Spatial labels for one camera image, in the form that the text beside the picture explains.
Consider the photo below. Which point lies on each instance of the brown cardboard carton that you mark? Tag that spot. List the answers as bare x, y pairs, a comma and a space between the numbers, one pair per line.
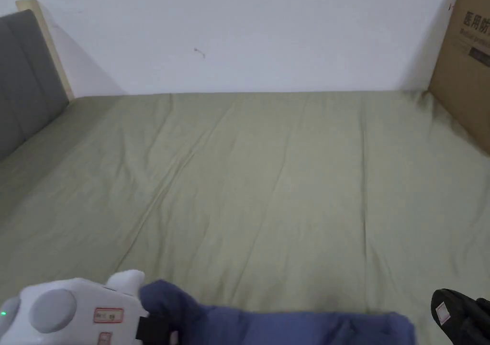
465, 65

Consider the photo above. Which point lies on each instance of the grey padded headboard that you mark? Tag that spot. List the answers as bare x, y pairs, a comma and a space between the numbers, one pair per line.
26, 77

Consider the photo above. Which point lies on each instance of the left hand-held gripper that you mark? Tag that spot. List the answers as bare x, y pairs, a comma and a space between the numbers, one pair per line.
65, 314

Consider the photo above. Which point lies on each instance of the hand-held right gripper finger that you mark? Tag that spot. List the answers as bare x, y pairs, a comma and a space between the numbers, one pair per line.
485, 312
455, 318

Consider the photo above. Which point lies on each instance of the bed with pale green sheet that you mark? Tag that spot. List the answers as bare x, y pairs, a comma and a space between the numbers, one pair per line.
260, 192

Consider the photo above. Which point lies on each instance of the dark blue garment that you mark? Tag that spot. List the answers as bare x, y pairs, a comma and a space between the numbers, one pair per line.
291, 327

